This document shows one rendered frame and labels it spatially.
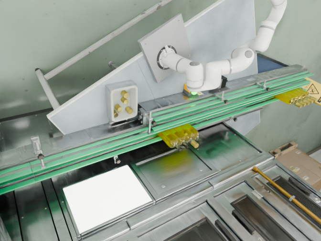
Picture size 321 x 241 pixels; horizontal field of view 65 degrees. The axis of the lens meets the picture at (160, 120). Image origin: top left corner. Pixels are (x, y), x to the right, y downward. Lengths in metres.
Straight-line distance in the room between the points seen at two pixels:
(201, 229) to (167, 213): 0.19
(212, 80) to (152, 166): 0.65
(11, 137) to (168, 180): 1.16
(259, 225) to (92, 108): 1.16
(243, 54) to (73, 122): 1.05
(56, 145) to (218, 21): 1.30
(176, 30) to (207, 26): 0.27
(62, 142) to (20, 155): 0.22
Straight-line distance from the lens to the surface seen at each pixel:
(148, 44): 1.55
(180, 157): 1.73
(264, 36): 1.58
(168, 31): 1.62
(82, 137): 1.59
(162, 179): 1.58
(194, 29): 1.77
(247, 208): 1.62
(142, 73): 1.65
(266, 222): 1.60
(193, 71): 1.42
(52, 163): 1.49
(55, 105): 1.68
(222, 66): 1.47
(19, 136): 2.07
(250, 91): 2.14
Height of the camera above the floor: 2.06
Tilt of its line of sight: 43 degrees down
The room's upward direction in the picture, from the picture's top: 134 degrees clockwise
